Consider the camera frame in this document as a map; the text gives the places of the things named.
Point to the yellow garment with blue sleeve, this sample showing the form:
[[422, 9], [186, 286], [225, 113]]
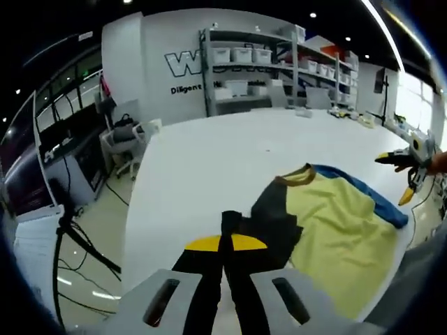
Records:
[[342, 223]]

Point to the grey metal shelving rack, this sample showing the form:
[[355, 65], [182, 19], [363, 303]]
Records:
[[209, 87]]

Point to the pink hanging cloth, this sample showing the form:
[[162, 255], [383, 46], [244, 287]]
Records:
[[105, 85]]

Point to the yellow green small tools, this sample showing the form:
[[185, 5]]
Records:
[[342, 113]]

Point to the beige small box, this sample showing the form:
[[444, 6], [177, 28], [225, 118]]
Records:
[[367, 120]]

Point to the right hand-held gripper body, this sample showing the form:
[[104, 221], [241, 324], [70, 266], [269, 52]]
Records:
[[422, 148]]

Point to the linear ceiling light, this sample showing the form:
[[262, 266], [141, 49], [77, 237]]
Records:
[[384, 31]]

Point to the white mesh office chair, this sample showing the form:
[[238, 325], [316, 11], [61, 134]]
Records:
[[412, 279]]

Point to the white swivel office chair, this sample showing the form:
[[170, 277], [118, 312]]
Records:
[[122, 150]]

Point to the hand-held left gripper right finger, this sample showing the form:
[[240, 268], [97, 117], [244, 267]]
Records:
[[251, 275]]

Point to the black camera tripod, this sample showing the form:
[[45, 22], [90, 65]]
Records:
[[63, 199]]

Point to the person's right hand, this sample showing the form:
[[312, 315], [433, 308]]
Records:
[[438, 163]]

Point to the grey hanging bag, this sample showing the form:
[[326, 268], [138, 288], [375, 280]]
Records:
[[104, 106]]

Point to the dark desk cabinet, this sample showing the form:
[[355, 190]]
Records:
[[77, 164]]

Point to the black handbag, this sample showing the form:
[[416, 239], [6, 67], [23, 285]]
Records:
[[124, 129]]

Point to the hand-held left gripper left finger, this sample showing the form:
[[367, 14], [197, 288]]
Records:
[[195, 272]]

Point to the large display screen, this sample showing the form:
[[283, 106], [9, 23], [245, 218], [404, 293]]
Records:
[[21, 167]]

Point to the row of white storage bins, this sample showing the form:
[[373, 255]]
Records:
[[242, 55]]

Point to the black monitor stand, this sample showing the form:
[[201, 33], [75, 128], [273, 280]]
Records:
[[386, 101]]

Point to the clear plastic container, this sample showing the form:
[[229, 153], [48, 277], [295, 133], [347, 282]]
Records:
[[303, 112]]

